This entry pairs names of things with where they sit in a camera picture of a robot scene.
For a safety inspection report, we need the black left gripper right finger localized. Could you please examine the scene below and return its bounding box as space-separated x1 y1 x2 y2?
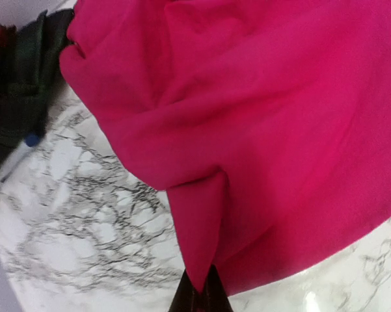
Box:
201 266 234 312

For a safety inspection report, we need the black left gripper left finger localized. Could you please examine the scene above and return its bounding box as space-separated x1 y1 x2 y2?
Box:
169 271 200 312

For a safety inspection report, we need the pink garment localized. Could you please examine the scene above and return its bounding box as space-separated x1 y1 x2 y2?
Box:
60 1 391 294

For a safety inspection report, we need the dark green plaid garment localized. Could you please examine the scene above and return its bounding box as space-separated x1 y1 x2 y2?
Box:
0 8 75 202

